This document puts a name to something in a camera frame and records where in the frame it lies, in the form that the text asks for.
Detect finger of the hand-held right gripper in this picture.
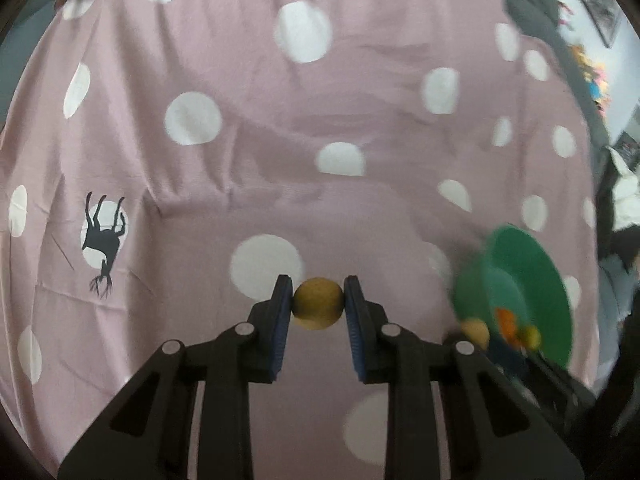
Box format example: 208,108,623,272
487,335,598,433

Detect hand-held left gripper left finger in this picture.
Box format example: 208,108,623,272
57,274,294,480

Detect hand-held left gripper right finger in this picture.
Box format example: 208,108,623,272
344,275,584,480

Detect yellow round fruit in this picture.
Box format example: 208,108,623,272
292,277,346,331

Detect tan round fruit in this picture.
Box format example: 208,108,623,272
460,318,491,351

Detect green plastic bowl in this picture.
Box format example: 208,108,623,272
452,225,573,371

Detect small orange fruit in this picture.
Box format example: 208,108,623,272
495,308,521,347

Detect pink dotted deer print blanket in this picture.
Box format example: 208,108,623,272
0,0,608,480

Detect colourful toys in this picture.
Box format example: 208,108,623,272
570,42,613,111

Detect grey cloth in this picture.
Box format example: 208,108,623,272
440,0,613,146

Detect framed wall picture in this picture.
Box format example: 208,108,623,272
562,0,623,48

